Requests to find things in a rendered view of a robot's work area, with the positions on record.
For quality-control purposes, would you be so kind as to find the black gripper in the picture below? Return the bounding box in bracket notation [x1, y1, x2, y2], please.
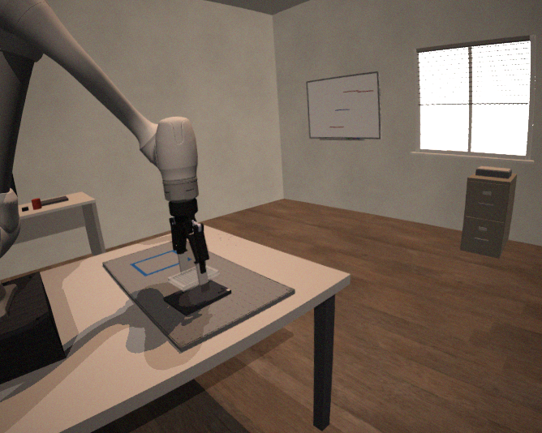
[169, 198, 209, 285]

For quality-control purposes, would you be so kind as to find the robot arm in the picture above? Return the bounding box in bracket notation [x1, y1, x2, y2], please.
[0, 0, 199, 259]

